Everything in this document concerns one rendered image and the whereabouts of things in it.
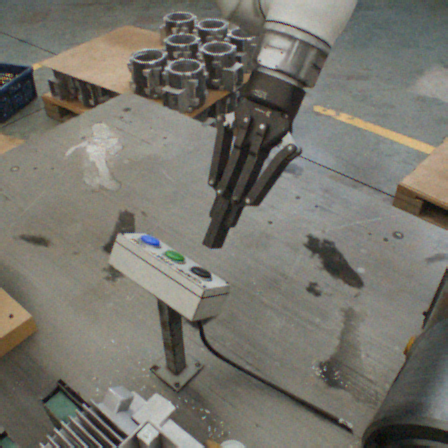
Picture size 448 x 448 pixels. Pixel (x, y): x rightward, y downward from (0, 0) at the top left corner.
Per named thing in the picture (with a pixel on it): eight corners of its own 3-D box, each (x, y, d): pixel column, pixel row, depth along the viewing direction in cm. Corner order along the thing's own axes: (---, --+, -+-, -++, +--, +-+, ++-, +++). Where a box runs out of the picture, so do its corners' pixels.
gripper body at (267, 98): (239, 61, 62) (212, 130, 64) (296, 81, 58) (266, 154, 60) (266, 77, 68) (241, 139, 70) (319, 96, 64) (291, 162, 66)
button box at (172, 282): (220, 315, 71) (233, 283, 70) (191, 323, 65) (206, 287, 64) (137, 260, 79) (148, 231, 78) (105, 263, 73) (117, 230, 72)
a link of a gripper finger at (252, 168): (272, 125, 66) (281, 129, 65) (241, 203, 68) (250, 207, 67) (258, 119, 62) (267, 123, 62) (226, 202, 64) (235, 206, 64)
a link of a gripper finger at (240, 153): (252, 117, 63) (243, 113, 63) (218, 197, 65) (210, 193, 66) (266, 123, 66) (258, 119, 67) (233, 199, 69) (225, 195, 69)
